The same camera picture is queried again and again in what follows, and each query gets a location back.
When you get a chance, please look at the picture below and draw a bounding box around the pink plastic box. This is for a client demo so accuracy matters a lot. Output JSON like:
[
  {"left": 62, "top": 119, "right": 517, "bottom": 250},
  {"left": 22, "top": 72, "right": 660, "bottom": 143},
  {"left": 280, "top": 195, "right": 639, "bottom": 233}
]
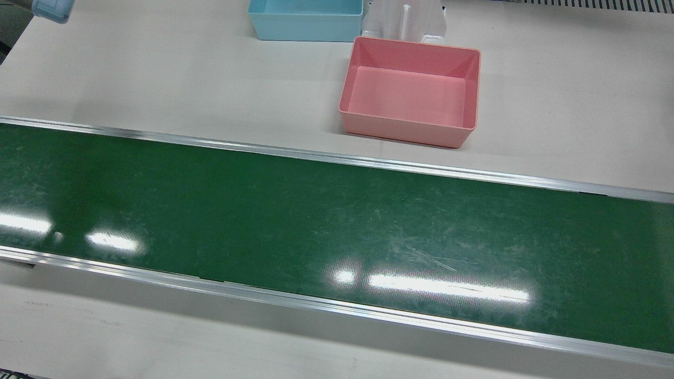
[{"left": 339, "top": 36, "right": 482, "bottom": 149}]

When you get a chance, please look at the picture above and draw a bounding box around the light blue plastic box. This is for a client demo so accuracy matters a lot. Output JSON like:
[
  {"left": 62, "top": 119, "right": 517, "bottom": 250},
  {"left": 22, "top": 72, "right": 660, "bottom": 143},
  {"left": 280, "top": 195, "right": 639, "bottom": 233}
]
[{"left": 247, "top": 0, "right": 365, "bottom": 43}]

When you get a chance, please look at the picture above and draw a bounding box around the green conveyor belt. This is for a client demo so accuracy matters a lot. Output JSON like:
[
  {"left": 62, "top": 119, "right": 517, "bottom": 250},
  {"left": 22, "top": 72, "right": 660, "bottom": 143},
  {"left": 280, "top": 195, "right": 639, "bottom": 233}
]
[{"left": 0, "top": 116, "right": 674, "bottom": 369}]

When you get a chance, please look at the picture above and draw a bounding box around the white pedestal stand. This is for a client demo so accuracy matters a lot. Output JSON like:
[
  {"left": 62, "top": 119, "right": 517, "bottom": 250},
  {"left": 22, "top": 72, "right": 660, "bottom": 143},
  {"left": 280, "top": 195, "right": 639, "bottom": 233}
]
[{"left": 362, "top": 0, "right": 448, "bottom": 45}]

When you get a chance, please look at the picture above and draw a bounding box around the ribbed metal floor duct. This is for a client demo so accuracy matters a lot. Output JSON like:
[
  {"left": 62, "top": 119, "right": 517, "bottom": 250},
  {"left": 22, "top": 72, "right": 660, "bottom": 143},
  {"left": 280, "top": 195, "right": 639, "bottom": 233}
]
[{"left": 495, "top": 0, "right": 674, "bottom": 15}]

